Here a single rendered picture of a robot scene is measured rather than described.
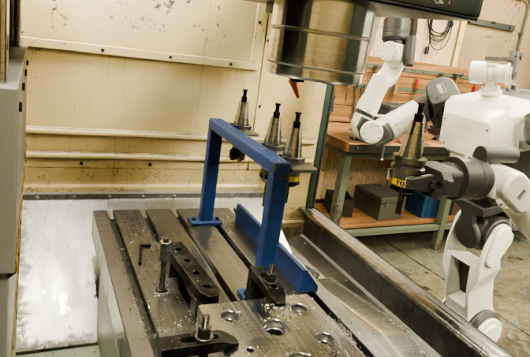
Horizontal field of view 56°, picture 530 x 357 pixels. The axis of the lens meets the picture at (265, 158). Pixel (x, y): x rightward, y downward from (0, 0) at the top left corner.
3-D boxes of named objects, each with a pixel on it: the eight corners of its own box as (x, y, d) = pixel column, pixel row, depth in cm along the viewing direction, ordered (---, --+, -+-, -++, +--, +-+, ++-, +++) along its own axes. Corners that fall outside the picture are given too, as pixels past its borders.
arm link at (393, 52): (386, 36, 171) (382, 69, 171) (377, 26, 162) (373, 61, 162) (419, 35, 166) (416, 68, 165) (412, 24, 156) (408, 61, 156)
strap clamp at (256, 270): (256, 310, 110) (266, 247, 106) (281, 346, 98) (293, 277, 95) (242, 311, 108) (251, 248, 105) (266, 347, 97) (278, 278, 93)
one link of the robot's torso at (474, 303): (463, 318, 186) (479, 202, 172) (502, 347, 170) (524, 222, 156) (431, 328, 180) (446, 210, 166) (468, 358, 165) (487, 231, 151)
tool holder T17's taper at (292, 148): (279, 153, 116) (283, 124, 114) (296, 153, 118) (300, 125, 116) (287, 158, 112) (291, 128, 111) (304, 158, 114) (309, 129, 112)
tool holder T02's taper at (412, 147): (393, 153, 94) (400, 118, 93) (408, 153, 97) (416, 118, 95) (411, 159, 91) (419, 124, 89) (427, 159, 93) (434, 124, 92)
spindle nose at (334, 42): (246, 67, 83) (255, -8, 80) (319, 74, 92) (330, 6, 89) (304, 82, 70) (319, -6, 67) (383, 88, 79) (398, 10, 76)
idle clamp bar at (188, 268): (180, 264, 125) (182, 241, 124) (222, 321, 103) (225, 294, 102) (161, 266, 123) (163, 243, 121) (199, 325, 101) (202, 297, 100)
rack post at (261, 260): (274, 288, 120) (293, 171, 113) (285, 299, 116) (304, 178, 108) (237, 291, 116) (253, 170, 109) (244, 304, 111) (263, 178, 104)
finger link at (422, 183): (406, 174, 91) (432, 174, 94) (402, 191, 92) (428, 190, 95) (412, 176, 90) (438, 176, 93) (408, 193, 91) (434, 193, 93)
